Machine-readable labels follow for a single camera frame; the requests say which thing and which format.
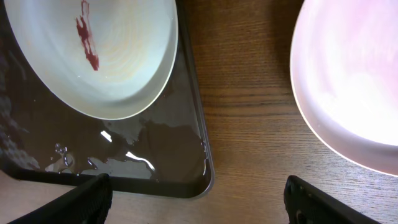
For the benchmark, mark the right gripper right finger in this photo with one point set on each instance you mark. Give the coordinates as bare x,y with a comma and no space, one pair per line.
306,204

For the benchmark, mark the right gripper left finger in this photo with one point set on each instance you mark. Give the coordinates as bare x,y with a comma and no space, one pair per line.
87,203

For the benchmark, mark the white plate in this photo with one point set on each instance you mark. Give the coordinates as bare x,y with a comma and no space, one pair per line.
343,71
106,59

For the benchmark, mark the brown serving tray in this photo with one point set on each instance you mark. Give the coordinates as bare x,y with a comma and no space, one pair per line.
161,151

